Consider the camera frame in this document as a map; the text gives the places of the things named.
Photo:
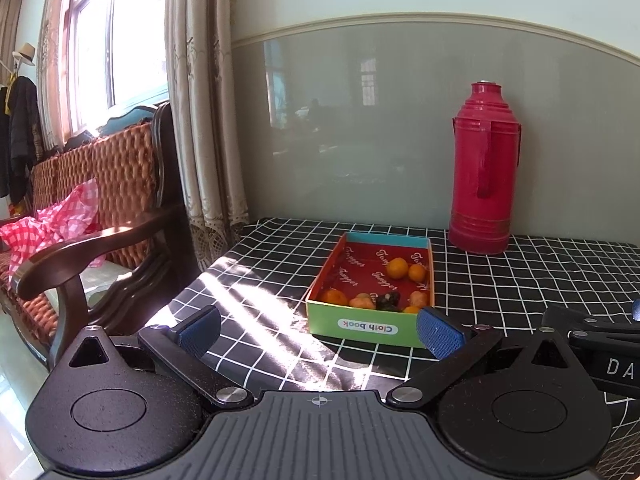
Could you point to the yellow hanging garment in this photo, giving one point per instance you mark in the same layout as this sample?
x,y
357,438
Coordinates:
x,y
8,99

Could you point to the medium orange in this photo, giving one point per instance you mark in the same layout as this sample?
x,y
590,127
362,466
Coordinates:
x,y
398,268

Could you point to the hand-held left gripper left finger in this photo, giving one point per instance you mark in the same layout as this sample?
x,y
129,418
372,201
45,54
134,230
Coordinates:
x,y
200,331

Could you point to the dark water chestnut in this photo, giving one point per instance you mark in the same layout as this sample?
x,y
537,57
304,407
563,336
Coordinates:
x,y
394,295
384,303

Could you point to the red thermos flask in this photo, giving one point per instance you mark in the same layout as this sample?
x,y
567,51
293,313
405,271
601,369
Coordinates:
x,y
484,170

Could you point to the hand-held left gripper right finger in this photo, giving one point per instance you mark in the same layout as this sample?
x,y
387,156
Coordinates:
x,y
440,332

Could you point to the large orange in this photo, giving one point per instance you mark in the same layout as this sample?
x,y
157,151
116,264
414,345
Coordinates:
x,y
334,296

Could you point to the pink checkered cloth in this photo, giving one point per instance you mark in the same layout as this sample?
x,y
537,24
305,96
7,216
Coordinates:
x,y
47,230

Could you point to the dark hanging coat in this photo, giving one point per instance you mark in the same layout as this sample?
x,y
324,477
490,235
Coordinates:
x,y
22,135

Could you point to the colourful cardboard box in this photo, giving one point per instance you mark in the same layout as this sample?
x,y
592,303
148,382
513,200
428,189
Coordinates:
x,y
367,305

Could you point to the beige lace curtain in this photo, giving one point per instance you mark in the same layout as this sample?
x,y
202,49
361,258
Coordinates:
x,y
205,110

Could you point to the straw hat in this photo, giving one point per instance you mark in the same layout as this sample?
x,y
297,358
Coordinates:
x,y
26,54

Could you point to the black white-grid tablecloth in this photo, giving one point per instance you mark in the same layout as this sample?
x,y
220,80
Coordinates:
x,y
500,285

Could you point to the wooden armchair with woven back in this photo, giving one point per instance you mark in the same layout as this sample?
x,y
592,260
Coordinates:
x,y
100,240

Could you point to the small orange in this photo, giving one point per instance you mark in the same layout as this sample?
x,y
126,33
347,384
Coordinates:
x,y
417,273

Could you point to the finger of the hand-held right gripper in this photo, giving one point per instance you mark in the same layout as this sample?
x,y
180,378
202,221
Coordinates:
x,y
600,325

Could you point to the window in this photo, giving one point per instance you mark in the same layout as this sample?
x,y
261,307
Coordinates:
x,y
117,35

